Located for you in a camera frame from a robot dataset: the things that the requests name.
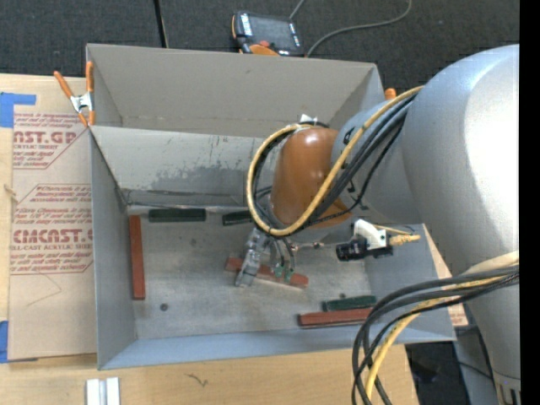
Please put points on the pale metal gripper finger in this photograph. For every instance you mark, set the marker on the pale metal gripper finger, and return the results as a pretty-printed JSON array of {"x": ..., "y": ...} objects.
[
  {"x": 244, "y": 278},
  {"x": 252, "y": 260}
]

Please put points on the dark green flat block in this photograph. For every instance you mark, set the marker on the dark green flat block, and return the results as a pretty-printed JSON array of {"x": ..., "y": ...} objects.
[
  {"x": 235, "y": 218},
  {"x": 177, "y": 215},
  {"x": 350, "y": 303}
]

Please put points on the red-brown flat block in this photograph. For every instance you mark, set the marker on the red-brown flat block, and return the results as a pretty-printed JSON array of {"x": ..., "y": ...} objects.
[
  {"x": 333, "y": 317},
  {"x": 298, "y": 279},
  {"x": 137, "y": 260}
]

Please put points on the grey metal bin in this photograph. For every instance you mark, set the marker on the grey metal bin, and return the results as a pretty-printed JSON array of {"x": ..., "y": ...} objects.
[{"x": 194, "y": 264}]

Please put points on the brown cardboard board red print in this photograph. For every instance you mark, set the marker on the brown cardboard board red print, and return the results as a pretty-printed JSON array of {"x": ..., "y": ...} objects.
[{"x": 50, "y": 209}]

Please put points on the black cylinder on white bracket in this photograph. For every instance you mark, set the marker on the black cylinder on white bracket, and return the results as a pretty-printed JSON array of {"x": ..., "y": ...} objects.
[{"x": 353, "y": 249}]

